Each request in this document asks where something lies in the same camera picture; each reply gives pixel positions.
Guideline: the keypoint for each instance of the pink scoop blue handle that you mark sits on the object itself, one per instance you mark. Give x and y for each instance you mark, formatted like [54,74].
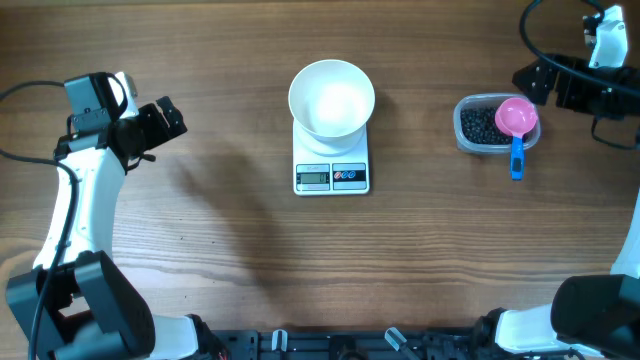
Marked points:
[516,117]

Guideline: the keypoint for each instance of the white bowl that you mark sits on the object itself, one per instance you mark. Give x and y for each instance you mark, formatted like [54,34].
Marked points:
[331,99]

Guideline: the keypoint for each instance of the white digital kitchen scale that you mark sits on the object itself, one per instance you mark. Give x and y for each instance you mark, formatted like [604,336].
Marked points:
[330,168]

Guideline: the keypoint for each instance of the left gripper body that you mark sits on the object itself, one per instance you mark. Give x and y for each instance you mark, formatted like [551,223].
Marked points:
[150,131]

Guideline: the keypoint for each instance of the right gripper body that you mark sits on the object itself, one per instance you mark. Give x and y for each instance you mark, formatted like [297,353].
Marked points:
[575,92]

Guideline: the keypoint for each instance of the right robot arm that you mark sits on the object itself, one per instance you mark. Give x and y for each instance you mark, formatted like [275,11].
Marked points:
[595,315]

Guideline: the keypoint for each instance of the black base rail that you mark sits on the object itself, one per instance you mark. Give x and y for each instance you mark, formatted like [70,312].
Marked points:
[431,344]

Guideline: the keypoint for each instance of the black beans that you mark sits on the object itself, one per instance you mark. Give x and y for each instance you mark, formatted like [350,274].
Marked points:
[478,126]

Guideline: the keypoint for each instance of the clear plastic container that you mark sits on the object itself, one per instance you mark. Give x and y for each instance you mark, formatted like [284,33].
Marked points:
[473,102]

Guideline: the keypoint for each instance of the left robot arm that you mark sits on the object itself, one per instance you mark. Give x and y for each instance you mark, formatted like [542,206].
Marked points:
[75,303]

